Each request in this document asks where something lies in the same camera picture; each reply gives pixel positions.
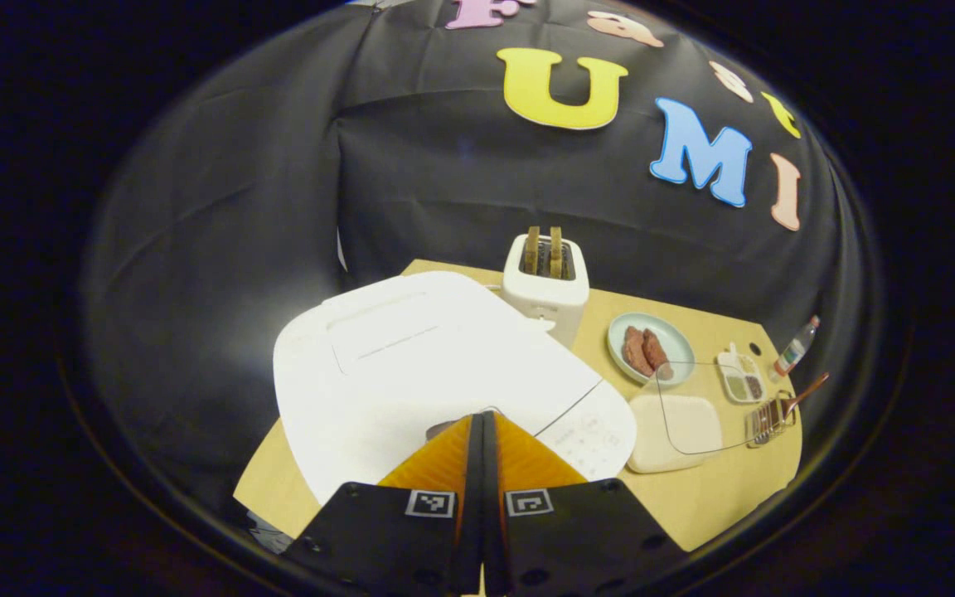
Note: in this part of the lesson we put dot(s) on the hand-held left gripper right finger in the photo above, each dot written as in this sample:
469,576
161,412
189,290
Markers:
494,539

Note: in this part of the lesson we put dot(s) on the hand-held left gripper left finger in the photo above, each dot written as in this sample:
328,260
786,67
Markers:
471,539

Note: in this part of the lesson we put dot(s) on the white rice cooker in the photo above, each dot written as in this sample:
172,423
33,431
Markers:
411,365

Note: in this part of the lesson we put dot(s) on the glass box of white rice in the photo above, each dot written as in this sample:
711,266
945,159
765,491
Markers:
676,431

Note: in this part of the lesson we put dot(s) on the clear chopstick holder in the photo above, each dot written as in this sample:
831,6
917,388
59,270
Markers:
763,424

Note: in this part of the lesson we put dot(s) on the brown wooden spoon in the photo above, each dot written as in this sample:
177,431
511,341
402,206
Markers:
805,394

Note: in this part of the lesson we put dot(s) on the white toaster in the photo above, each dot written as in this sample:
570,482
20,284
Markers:
548,303

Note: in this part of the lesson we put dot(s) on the pale green plate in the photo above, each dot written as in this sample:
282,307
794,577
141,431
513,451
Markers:
676,336

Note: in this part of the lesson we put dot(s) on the brown bread slice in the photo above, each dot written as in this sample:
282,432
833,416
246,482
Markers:
532,250
556,253

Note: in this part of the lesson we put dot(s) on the white divided bean dish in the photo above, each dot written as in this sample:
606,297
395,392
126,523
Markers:
741,377

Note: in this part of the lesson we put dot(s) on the clear plastic water bottle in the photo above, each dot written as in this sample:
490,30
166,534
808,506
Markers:
792,352

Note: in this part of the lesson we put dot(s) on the black backdrop cloth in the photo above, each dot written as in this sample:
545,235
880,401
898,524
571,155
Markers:
444,182

